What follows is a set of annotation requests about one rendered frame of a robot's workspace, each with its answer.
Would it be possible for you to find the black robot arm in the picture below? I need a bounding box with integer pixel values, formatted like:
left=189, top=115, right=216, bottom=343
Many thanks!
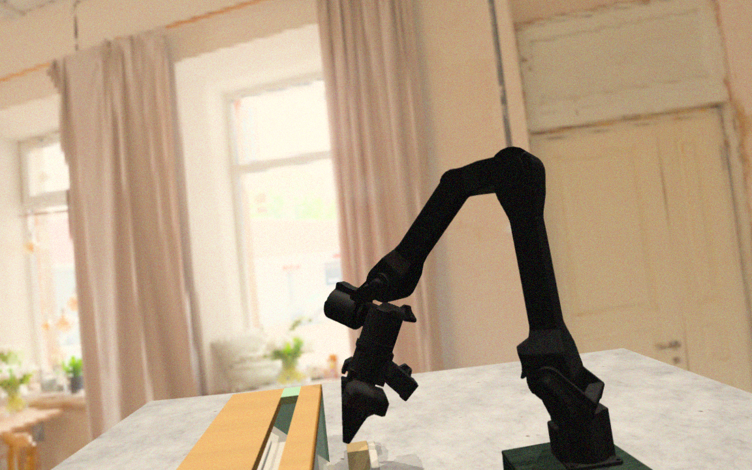
left=324, top=146, right=623, bottom=470

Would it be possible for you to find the tan block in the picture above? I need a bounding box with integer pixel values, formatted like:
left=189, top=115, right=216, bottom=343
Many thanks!
left=347, top=441, right=370, bottom=470

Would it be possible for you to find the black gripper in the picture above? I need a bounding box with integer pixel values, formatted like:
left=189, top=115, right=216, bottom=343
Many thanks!
left=341, top=335, right=394, bottom=444

